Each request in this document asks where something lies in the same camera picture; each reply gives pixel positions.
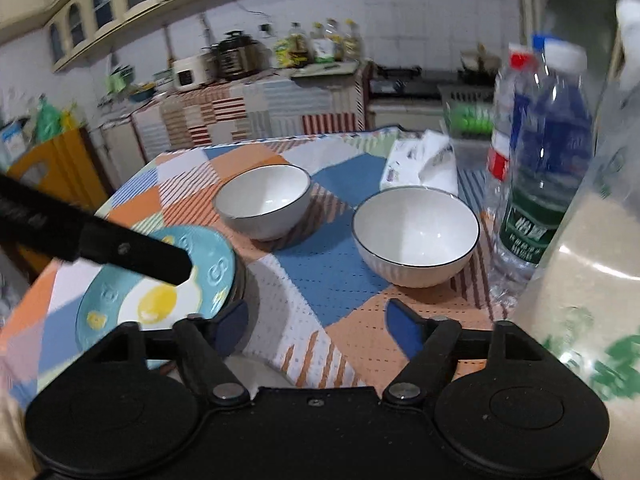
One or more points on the yellow oil bottle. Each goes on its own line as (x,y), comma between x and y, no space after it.
(352,42)

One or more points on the white label oil bottle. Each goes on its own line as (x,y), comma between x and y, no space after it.
(325,50)

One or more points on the cream wall cabinet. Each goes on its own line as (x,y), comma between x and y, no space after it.
(100,5)

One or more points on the white rice cooker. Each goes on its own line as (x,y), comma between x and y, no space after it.
(192,75)

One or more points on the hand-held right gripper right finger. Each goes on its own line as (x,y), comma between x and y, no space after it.
(402,325)

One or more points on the green snack packet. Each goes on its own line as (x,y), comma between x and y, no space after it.
(287,47)

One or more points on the blue basin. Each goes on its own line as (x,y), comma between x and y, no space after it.
(142,94)

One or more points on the dark jar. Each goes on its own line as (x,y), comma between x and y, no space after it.
(299,60)

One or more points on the white tissue pack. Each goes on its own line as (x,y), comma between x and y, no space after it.
(415,160)

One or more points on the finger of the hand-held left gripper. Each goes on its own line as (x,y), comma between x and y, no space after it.
(125,250)

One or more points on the black gas stove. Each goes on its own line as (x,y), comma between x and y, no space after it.
(400,87)

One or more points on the clear rice bag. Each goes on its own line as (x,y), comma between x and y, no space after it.
(575,270)

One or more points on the teal fried egg plate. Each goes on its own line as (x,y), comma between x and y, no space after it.
(210,270)

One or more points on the blue label water bottle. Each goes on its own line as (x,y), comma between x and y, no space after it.
(524,120)

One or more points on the white ribbed bowl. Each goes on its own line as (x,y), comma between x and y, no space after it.
(260,195)
(415,230)

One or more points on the cream cooking pot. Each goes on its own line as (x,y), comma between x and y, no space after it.
(475,67)

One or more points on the patchwork tablecloth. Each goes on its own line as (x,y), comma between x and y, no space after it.
(330,280)

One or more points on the white cutting board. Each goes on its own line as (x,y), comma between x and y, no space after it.
(325,68)

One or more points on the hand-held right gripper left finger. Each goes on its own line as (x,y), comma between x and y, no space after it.
(232,322)

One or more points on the large white plate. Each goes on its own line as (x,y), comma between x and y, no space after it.
(260,372)

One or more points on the green label water bottle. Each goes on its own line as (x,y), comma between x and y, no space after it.
(530,220)

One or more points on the black pressure cooker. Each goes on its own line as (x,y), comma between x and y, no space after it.
(235,57)

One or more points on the green plastic basket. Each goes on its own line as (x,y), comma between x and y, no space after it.
(467,120)

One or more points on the red label water bottle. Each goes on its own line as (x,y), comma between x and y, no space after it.
(500,160)

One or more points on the green hanging cloth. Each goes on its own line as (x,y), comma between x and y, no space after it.
(120,80)

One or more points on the brown wooden chair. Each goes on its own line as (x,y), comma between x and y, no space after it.
(65,160)

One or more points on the striped patchwork counter cloth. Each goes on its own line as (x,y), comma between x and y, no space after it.
(240,110)

